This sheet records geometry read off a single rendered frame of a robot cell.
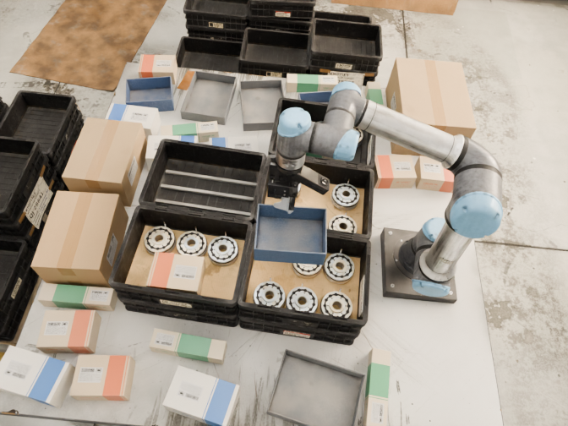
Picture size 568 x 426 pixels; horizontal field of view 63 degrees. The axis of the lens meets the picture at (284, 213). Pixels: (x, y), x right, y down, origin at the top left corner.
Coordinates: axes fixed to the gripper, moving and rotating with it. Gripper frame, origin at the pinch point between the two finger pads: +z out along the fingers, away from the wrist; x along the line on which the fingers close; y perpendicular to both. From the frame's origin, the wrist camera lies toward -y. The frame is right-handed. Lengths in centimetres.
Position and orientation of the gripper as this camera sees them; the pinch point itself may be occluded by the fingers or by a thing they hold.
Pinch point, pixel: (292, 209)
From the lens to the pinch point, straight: 136.3
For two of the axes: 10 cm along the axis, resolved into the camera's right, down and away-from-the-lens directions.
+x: -1.0, 7.9, -6.1
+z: -0.7, 6.0, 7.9
